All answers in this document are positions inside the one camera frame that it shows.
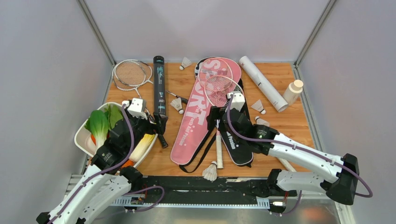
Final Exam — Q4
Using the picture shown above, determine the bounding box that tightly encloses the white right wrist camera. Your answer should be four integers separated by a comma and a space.
226, 91, 246, 112

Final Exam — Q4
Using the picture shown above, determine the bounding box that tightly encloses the orange carrot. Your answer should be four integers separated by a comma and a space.
90, 134, 96, 145

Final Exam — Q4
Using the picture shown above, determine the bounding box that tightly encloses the pink racket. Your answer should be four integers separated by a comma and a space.
204, 75, 277, 167
198, 58, 232, 169

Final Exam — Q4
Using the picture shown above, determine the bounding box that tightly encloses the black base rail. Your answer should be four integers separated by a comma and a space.
130, 176, 286, 205

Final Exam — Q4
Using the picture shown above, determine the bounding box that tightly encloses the shuttlecock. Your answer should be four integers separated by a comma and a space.
251, 99, 266, 114
179, 57, 192, 70
170, 98, 184, 114
202, 161, 217, 182
255, 116, 270, 126

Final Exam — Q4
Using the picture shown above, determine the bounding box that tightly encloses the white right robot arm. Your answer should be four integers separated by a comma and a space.
206, 106, 360, 205

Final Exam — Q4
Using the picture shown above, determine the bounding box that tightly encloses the black shuttlecock tube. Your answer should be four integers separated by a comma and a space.
153, 56, 166, 117

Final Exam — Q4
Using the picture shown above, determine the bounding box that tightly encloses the pink racket upper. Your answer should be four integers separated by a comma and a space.
198, 58, 232, 169

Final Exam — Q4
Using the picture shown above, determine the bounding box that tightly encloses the cream bottle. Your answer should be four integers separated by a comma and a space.
283, 79, 304, 105

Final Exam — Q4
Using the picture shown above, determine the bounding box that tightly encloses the pink racket lower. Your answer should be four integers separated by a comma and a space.
204, 75, 277, 167

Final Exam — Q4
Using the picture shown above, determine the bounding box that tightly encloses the black racket cover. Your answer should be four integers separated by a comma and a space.
194, 56, 255, 168

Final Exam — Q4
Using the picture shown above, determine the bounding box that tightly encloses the white silver racket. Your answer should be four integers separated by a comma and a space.
112, 59, 153, 98

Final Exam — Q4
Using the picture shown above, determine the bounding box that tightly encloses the pink racket cover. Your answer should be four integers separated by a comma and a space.
170, 57, 242, 166

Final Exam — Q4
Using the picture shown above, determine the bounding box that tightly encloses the white shuttlecock tube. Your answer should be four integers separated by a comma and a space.
239, 56, 289, 112

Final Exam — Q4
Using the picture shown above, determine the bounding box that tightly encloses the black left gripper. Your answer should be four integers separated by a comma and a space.
126, 106, 169, 153

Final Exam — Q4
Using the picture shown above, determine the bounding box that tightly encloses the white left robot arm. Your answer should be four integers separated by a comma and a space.
36, 109, 157, 224

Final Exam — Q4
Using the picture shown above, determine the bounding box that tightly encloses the green bok choy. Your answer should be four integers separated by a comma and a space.
84, 110, 109, 149

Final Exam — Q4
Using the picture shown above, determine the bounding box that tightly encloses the black silver racket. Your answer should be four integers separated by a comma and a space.
112, 60, 189, 149

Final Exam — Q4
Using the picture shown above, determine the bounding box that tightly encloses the green leafy vegetable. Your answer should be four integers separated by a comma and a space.
104, 105, 123, 130

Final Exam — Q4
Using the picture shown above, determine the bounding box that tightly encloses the yellow white cabbage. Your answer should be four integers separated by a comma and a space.
129, 134, 156, 163

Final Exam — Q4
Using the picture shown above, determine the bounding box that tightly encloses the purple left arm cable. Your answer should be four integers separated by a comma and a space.
46, 104, 165, 224

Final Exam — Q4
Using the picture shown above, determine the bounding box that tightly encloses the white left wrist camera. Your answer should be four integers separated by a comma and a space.
122, 98, 148, 120

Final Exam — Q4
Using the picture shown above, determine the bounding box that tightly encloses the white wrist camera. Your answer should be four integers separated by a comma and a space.
226, 91, 246, 112
122, 98, 148, 120

